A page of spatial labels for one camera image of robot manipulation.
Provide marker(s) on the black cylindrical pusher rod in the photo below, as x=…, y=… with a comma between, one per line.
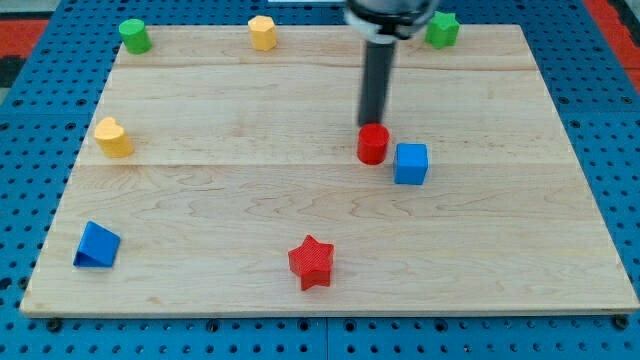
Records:
x=377, y=65

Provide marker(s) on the red cylinder block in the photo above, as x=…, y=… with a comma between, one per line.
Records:
x=372, y=145

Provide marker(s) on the yellow heart block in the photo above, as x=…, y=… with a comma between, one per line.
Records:
x=112, y=138

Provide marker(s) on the green star block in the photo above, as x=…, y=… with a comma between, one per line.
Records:
x=442, y=30

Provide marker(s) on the blue cube block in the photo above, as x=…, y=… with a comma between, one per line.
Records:
x=410, y=163

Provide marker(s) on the yellow hexagon block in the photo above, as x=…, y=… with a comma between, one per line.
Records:
x=262, y=30

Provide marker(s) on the wooden board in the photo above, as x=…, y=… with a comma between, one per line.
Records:
x=239, y=154

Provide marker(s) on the red star block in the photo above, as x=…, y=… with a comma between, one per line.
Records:
x=312, y=262

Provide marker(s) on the green cylinder block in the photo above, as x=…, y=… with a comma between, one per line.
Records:
x=135, y=36

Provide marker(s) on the blue triangle block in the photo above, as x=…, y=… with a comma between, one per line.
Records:
x=97, y=248

